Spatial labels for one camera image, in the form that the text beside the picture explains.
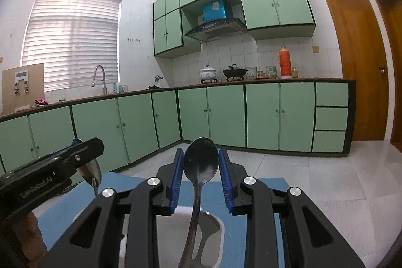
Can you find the blue box above hood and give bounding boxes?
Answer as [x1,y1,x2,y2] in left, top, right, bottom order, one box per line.
[202,0,229,22]

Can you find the person left hand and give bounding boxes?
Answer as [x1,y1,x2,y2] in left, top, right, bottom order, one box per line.
[12,212,48,267]

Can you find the brown cardboard box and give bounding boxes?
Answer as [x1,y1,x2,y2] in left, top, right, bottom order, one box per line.
[1,63,45,115]

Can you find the glass jar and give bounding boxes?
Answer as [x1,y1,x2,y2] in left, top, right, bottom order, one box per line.
[265,65,277,79]
[247,66,257,80]

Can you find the chrome kitchen faucet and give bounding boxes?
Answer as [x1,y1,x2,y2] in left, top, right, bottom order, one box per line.
[91,65,108,95]

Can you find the green kitchen cabinets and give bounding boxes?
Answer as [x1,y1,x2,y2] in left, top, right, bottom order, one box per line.
[153,0,316,59]
[1,79,356,173]

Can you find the blue table cloth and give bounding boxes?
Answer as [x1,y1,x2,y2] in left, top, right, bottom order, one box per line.
[37,171,292,268]

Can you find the silver metal spoon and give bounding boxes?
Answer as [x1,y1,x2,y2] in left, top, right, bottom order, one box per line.
[179,137,219,267]

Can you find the white window blinds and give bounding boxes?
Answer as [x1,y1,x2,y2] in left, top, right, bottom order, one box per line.
[21,0,121,92]

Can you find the green lower kitchen cabinets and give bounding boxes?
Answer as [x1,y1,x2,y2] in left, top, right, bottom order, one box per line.
[1,79,356,173]

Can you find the white cooking pot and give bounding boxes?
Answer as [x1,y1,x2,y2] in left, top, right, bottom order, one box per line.
[200,65,217,84]

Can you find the brown wooden door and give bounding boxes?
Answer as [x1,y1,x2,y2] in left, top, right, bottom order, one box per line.
[326,0,388,141]
[376,0,401,151]

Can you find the black wok pan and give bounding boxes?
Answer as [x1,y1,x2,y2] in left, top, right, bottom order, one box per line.
[223,64,247,82]

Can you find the orange thermos bottle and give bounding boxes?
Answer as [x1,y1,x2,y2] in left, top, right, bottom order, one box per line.
[277,45,292,79]

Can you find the green upper kitchen cabinets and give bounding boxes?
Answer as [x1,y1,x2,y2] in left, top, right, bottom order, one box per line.
[153,0,316,59]

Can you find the brown wooden door right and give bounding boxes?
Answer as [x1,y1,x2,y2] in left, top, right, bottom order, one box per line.
[376,0,401,151]

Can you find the black range hood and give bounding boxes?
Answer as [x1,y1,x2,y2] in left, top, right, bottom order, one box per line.
[185,18,247,43]

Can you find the black plastic spoon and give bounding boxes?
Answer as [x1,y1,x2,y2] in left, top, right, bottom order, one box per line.
[72,137,104,197]

